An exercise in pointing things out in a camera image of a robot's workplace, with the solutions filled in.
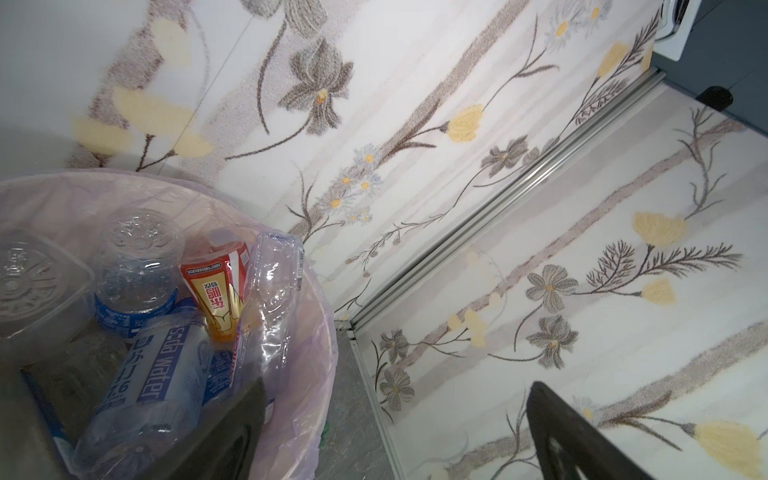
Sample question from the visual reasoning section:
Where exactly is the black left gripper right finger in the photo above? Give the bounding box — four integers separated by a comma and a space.
526, 382, 650, 479

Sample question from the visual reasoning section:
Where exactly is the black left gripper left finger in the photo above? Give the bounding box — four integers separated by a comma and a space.
139, 379, 267, 479

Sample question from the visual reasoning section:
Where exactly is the blue cap bottle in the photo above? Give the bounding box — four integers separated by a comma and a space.
72, 307, 214, 479

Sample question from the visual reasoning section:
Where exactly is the red yellow label tea bottle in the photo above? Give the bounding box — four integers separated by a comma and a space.
180, 240, 249, 343

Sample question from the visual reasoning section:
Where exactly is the clear crushed bottle white cap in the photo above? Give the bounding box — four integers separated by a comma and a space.
234, 231, 304, 400

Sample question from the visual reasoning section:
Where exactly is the blue label bottle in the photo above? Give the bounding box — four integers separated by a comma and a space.
93, 207, 185, 342

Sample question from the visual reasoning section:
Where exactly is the clear bottle green white label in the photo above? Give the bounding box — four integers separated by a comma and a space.
1, 229, 95, 366

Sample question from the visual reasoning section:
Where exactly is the pink bin liner bag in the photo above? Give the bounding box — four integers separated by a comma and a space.
1, 169, 338, 479

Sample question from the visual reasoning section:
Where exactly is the black ceiling spot lamp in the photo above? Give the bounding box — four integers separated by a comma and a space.
696, 85, 734, 112

